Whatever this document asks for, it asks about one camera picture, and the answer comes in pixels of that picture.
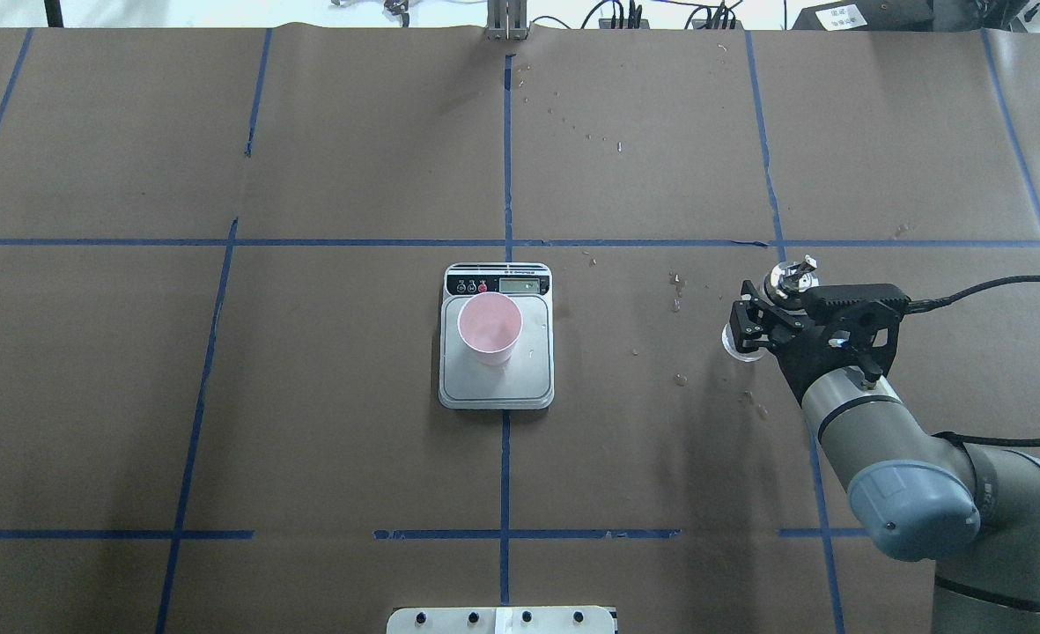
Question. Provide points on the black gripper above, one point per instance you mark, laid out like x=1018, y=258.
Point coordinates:
x=801, y=359

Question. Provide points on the clear glass sauce bottle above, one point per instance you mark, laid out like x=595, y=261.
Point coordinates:
x=774, y=302

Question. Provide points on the pink paper cup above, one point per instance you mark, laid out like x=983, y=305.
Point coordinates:
x=489, y=325

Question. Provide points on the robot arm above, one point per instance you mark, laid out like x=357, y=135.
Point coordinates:
x=969, y=504

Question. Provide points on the silver kitchen scale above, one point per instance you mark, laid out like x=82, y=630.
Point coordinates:
x=527, y=380

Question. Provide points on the black box with label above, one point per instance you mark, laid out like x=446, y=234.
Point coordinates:
x=885, y=16

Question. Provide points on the brown paper table cover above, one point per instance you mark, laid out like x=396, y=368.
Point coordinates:
x=302, y=328

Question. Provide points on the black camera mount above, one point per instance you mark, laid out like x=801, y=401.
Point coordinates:
x=860, y=322

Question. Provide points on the aluminium frame post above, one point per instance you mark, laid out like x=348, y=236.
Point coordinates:
x=507, y=20

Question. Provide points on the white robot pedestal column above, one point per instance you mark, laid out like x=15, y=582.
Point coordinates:
x=505, y=619

